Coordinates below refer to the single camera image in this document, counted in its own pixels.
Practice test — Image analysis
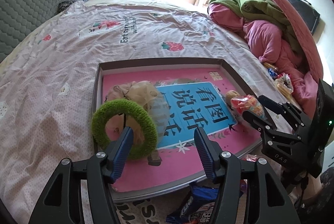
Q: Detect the green blanket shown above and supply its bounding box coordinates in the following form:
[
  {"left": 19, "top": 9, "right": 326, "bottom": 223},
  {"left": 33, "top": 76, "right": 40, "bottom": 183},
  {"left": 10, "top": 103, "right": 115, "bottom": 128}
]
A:
[{"left": 209, "top": 0, "right": 308, "bottom": 54}]

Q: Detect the grey shallow box tray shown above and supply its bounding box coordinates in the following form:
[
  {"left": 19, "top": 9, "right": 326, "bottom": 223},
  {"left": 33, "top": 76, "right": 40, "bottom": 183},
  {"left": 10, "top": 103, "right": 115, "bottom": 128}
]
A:
[{"left": 92, "top": 58, "right": 261, "bottom": 201}]

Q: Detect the beige mesh bag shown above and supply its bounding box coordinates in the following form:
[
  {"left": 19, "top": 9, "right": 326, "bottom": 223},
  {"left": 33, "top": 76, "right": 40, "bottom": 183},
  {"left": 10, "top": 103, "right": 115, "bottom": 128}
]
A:
[{"left": 106, "top": 81, "right": 167, "bottom": 143}]

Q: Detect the pink book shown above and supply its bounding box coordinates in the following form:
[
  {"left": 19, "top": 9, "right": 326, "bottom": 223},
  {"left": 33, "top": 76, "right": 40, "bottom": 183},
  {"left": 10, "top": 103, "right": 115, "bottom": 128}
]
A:
[{"left": 102, "top": 69, "right": 257, "bottom": 192}]

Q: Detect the small beige ball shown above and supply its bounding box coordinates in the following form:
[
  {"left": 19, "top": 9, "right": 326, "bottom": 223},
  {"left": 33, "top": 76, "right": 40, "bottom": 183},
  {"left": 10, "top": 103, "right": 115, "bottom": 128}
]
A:
[{"left": 225, "top": 91, "right": 242, "bottom": 107}]

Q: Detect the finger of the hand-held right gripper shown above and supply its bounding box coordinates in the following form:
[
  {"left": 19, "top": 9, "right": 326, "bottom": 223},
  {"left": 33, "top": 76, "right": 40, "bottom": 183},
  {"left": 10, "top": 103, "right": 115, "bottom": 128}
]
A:
[
  {"left": 243, "top": 111, "right": 303, "bottom": 147},
  {"left": 256, "top": 95, "right": 314, "bottom": 133}
]

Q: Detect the blue cookie snack packet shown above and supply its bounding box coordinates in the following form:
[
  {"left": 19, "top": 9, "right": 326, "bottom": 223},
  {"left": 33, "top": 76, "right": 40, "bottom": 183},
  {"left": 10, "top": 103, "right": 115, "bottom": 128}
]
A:
[{"left": 166, "top": 182, "right": 247, "bottom": 224}]

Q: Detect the green plush ring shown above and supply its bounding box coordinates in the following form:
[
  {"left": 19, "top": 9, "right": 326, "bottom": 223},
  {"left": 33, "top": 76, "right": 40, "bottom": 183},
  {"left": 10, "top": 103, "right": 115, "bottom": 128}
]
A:
[{"left": 91, "top": 99, "right": 158, "bottom": 160}]

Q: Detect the patterned white wrapper bag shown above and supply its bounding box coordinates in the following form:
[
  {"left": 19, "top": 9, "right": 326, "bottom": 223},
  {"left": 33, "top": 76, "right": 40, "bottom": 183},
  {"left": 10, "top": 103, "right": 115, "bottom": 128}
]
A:
[{"left": 274, "top": 73, "right": 294, "bottom": 94}]

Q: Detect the yellow wafer pack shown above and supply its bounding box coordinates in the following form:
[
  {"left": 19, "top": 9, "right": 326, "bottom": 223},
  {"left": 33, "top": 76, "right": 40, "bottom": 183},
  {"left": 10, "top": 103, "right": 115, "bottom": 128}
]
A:
[{"left": 278, "top": 82, "right": 293, "bottom": 96}]

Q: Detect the black television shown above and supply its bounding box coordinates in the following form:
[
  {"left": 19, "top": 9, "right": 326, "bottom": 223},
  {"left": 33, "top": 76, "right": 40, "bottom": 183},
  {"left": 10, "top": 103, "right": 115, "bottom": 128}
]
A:
[{"left": 284, "top": 0, "right": 321, "bottom": 37}]

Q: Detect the red clear snack bag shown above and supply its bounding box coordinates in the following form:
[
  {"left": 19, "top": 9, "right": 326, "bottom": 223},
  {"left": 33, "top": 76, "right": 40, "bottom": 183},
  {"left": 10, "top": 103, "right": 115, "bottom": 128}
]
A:
[{"left": 231, "top": 95, "right": 269, "bottom": 123}]

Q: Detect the salmon quilted mat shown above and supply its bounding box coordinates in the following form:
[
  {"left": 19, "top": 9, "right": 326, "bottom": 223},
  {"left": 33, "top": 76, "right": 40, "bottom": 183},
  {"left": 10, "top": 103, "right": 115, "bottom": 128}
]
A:
[{"left": 252, "top": 0, "right": 324, "bottom": 84}]

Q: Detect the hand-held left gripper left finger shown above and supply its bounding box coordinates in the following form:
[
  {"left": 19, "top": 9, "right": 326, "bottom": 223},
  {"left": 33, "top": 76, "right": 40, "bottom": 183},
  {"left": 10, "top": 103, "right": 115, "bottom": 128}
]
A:
[{"left": 29, "top": 126, "right": 134, "bottom": 224}]

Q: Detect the magenta quilt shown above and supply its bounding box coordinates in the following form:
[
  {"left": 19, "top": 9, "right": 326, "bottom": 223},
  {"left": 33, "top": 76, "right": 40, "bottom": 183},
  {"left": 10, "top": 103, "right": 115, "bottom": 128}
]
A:
[{"left": 207, "top": 4, "right": 320, "bottom": 112}]

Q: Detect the dark blue patterned cloth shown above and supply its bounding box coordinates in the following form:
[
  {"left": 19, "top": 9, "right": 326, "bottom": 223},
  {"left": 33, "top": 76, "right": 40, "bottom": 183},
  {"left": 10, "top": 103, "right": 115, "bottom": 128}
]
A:
[{"left": 58, "top": 0, "right": 88, "bottom": 12}]

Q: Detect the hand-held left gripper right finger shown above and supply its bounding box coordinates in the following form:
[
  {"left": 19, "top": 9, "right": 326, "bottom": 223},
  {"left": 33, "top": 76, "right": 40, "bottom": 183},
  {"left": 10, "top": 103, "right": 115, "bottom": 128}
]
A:
[{"left": 194, "top": 126, "right": 300, "bottom": 224}]

